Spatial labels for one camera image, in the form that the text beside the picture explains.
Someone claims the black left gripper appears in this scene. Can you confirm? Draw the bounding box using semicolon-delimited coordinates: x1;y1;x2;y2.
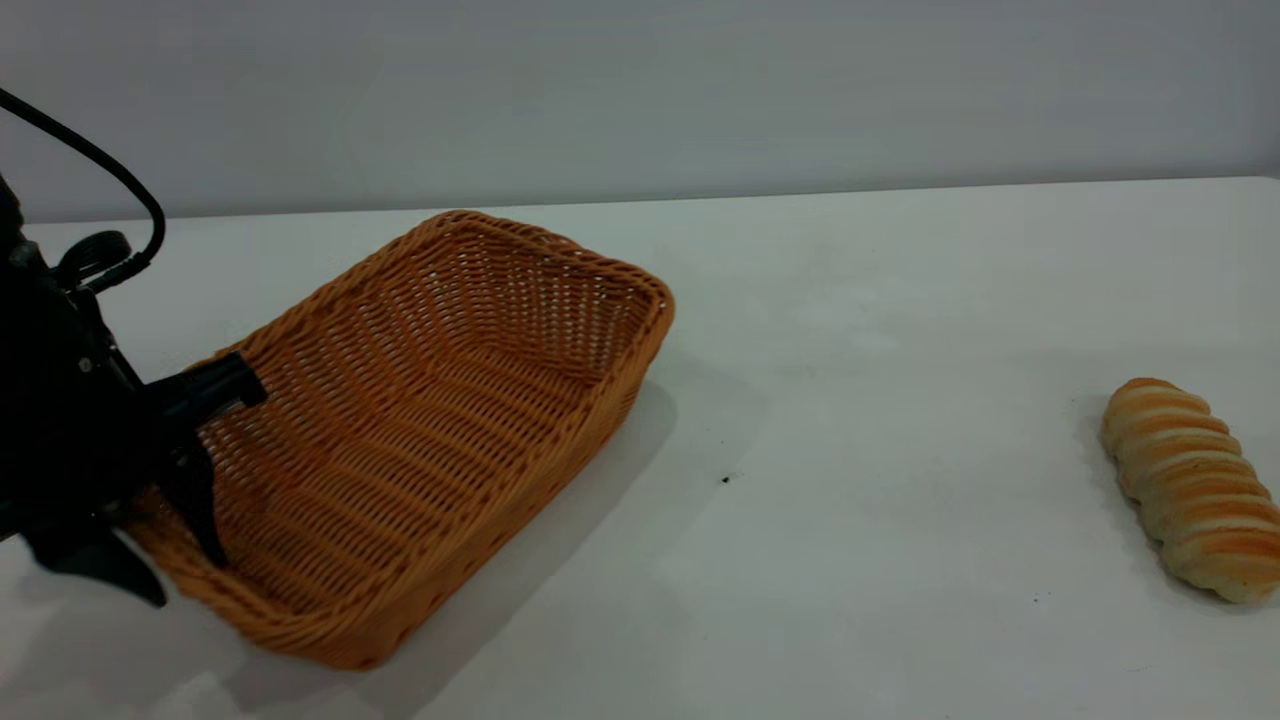
0;250;266;609

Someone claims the orange woven wicker basket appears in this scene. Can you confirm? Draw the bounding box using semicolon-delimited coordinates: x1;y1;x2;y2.
125;209;676;671

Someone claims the striped twisted bread loaf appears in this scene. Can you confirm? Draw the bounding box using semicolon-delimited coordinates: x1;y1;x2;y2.
1100;378;1280;605

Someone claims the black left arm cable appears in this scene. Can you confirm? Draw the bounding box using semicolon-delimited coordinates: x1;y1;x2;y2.
0;88;167;293

